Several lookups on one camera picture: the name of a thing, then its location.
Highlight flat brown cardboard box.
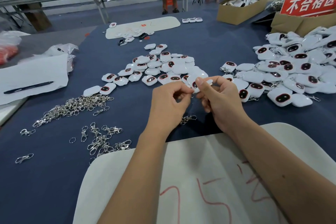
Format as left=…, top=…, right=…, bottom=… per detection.
left=271, top=12, right=336, bottom=35

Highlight red plastic stool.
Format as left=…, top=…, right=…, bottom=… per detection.
left=163, top=0, right=178, bottom=11

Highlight long white foam board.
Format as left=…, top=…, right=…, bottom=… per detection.
left=105, top=16, right=181, bottom=40

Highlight white foam board red marks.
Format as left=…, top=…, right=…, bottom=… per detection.
left=72, top=122, right=336, bottom=224

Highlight red sign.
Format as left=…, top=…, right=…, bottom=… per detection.
left=280, top=0, right=336, bottom=17

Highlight open cardboard box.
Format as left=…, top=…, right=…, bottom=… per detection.
left=217, top=0, right=274, bottom=26

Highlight person's left hand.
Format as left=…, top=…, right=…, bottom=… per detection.
left=144, top=82, right=195, bottom=138

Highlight person's right hand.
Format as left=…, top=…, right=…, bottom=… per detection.
left=195, top=76, right=249, bottom=134

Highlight white tag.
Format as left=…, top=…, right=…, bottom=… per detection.
left=190, top=77, right=214, bottom=94

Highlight orange bag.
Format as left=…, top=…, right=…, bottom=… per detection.
left=0, top=45, right=21, bottom=65

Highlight person's left forearm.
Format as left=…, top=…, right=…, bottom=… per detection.
left=97, top=132, right=176, bottom=224

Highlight white paper sheet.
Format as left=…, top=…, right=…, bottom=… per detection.
left=0, top=55, right=70, bottom=106

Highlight white plastic bag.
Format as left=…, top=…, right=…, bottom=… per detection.
left=0, top=30, right=31, bottom=46

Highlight black pen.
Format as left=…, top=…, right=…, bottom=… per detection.
left=3, top=81, right=55, bottom=95

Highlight person's right forearm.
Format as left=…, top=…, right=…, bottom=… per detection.
left=228, top=121, right=336, bottom=224

